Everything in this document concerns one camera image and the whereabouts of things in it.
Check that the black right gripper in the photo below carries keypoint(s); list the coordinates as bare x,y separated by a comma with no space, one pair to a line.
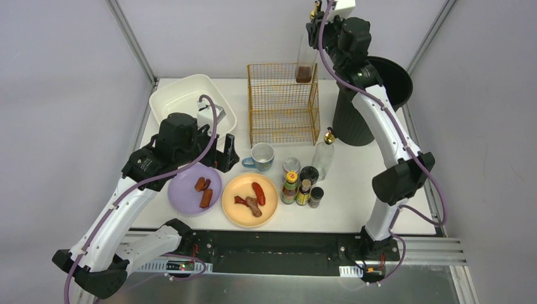
313,25

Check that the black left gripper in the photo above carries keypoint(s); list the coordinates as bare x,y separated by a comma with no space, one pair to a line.
224,154

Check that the oil bottle with brown liquid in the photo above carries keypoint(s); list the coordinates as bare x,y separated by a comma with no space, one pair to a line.
306,60

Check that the silver lid shaker jar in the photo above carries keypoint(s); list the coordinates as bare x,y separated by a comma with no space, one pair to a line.
290,164

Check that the yellow cap sauce bottle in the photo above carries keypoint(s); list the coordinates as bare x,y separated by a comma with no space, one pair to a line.
290,188

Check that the black lid round jar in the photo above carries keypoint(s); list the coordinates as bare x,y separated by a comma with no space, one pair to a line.
309,173

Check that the clear oil bottle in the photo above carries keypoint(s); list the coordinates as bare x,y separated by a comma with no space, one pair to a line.
324,154

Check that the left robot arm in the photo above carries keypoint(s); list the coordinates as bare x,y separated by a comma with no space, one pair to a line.
97,263

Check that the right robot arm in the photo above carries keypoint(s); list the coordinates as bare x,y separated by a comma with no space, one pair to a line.
371,89

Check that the dark sausage piece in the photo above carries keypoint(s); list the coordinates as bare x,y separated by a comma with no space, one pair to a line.
207,184

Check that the yellow plate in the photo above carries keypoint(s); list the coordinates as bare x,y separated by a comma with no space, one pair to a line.
241,214

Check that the thin orange food piece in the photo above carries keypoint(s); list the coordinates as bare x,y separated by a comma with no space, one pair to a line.
200,184

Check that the blue white mug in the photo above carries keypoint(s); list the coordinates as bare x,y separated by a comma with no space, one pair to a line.
262,157

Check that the purple plate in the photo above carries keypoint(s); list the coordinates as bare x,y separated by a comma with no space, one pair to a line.
184,197

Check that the small red sausage piece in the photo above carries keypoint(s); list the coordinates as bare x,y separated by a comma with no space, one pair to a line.
239,200

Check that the orange fried food piece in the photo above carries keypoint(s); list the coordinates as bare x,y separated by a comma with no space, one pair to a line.
206,198

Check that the brown meat piece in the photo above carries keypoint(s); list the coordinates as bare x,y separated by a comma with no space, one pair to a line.
253,206

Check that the white plastic tub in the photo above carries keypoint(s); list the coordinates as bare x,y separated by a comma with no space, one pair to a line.
182,96

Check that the small yellow label bottle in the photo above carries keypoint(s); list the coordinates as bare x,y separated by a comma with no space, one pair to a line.
303,194

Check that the dark spice jar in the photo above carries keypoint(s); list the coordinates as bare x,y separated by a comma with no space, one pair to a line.
316,195

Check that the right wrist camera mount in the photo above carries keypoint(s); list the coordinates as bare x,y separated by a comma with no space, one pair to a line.
340,8

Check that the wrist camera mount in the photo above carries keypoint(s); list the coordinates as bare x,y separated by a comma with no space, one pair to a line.
340,8
205,115

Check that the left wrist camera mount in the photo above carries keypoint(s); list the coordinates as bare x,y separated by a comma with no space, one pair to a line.
205,115

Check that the gold wire basket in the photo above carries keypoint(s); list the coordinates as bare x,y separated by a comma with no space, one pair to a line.
283,103

